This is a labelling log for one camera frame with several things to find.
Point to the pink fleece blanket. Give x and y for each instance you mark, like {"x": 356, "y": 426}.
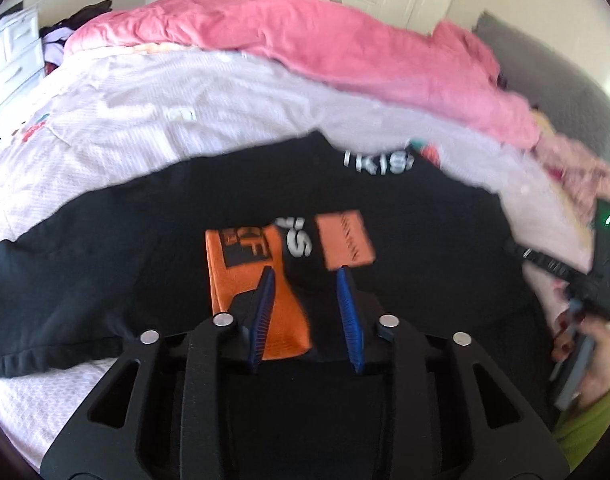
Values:
{"x": 335, "y": 45}

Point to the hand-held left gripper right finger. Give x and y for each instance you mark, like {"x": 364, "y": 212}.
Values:
{"x": 350, "y": 320}

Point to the person's right hand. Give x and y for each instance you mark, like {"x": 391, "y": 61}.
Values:
{"x": 605, "y": 360}

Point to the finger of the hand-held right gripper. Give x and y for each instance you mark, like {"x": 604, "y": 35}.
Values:
{"x": 542, "y": 262}

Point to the light pink patterned bed sheet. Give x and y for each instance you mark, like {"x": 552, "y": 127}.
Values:
{"x": 135, "y": 125}

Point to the person's right forearm green sleeve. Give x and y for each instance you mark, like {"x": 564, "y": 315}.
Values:
{"x": 590, "y": 430}

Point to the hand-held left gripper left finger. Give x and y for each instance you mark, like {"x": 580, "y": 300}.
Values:
{"x": 261, "y": 320}

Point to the white chest of drawers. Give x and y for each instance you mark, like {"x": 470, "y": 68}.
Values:
{"x": 10, "y": 60}

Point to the black garment with orange patches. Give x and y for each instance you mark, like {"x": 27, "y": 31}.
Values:
{"x": 135, "y": 240}

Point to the grey padded headboard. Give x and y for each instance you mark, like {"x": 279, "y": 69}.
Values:
{"x": 545, "y": 75}

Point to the pile of mixed clothes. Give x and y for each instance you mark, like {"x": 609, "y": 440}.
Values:
{"x": 55, "y": 45}

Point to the pink fluffy cloth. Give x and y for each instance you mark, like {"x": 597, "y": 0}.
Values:
{"x": 575, "y": 170}

